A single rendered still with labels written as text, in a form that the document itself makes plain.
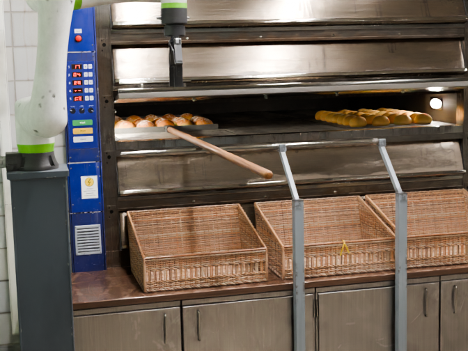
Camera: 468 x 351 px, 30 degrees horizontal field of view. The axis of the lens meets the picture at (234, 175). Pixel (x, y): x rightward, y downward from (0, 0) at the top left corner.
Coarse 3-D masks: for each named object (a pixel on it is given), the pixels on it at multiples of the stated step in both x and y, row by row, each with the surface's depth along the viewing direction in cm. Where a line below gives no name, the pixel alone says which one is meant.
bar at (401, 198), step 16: (256, 144) 388; (272, 144) 389; (288, 144) 391; (304, 144) 392; (320, 144) 394; (336, 144) 396; (352, 144) 398; (368, 144) 401; (384, 144) 401; (384, 160) 397; (288, 176) 381; (400, 192) 385; (400, 208) 384; (400, 224) 385; (400, 240) 386; (400, 256) 387; (400, 272) 388; (400, 288) 389; (304, 304) 378; (400, 304) 390; (304, 320) 379; (400, 320) 391; (304, 336) 380; (400, 336) 392
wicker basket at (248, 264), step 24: (144, 216) 412; (192, 216) 418; (216, 216) 421; (240, 216) 421; (144, 240) 411; (168, 240) 414; (192, 240) 416; (216, 240) 419; (240, 240) 422; (144, 264) 368; (168, 264) 412; (192, 264) 374; (216, 264) 377; (240, 264) 380; (264, 264) 385; (144, 288) 370; (168, 288) 372
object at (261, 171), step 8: (168, 128) 446; (184, 136) 407; (192, 136) 395; (200, 144) 374; (208, 144) 363; (216, 152) 347; (224, 152) 337; (232, 160) 323; (240, 160) 313; (248, 168) 302; (256, 168) 294; (264, 168) 290; (264, 176) 284
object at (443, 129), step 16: (384, 128) 444; (400, 128) 444; (416, 128) 446; (432, 128) 448; (448, 128) 450; (128, 144) 410; (144, 144) 412; (160, 144) 414; (176, 144) 416; (192, 144) 418; (224, 144) 422
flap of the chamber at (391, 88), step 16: (128, 96) 393; (144, 96) 394; (160, 96) 396; (176, 96) 398; (192, 96) 401; (208, 96) 406; (224, 96) 410; (240, 96) 415; (256, 96) 420; (272, 96) 425; (288, 96) 430
